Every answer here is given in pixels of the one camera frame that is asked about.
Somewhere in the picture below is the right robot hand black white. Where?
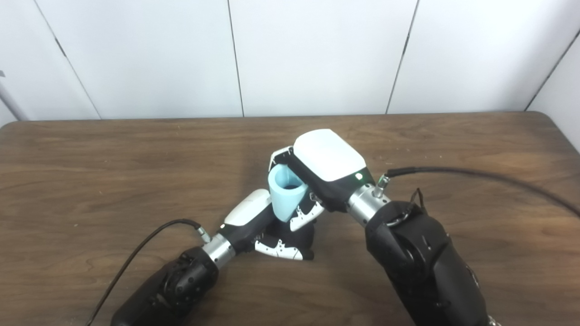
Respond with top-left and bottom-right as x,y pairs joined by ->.
268,129 -> 376,232

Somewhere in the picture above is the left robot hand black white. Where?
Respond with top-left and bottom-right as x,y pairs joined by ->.
218,188 -> 315,262

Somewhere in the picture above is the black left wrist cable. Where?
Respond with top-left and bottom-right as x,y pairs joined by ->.
85,219 -> 213,326

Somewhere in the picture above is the light-blue hose piece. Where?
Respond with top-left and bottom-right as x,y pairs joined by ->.
267,163 -> 310,223

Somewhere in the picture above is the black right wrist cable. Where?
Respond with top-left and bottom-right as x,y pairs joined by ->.
373,166 -> 580,219

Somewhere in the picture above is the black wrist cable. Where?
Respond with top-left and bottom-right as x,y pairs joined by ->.
85,219 -> 213,326
373,166 -> 580,219

